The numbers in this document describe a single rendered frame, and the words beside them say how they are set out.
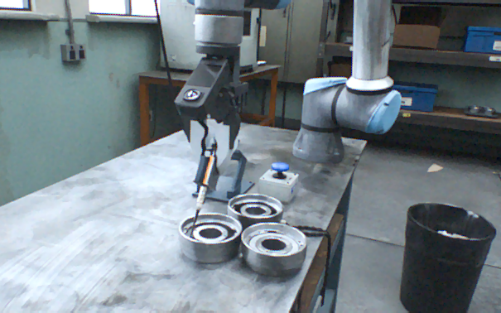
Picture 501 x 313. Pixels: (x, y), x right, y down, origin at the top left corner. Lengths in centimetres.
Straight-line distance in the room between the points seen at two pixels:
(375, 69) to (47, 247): 80
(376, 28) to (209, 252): 66
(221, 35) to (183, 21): 244
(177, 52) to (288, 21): 176
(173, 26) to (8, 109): 128
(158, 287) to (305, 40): 403
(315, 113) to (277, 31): 346
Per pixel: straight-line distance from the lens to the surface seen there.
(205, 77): 63
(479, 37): 416
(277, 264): 65
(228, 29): 65
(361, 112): 110
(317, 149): 118
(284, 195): 90
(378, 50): 107
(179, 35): 311
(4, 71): 239
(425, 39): 409
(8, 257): 77
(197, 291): 63
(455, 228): 212
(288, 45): 457
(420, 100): 417
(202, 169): 69
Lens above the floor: 117
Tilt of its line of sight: 18 degrees down
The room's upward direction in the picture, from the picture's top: 3 degrees clockwise
